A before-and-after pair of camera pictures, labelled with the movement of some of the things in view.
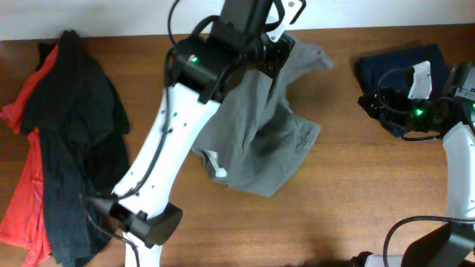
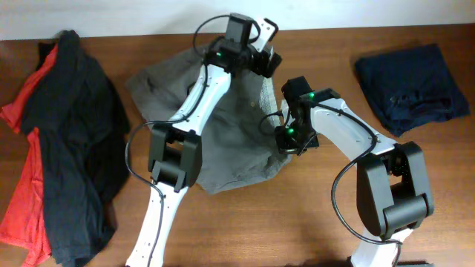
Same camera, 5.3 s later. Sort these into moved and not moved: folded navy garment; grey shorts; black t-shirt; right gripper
Moved: right gripper; grey shorts
Not moved: folded navy garment; black t-shirt
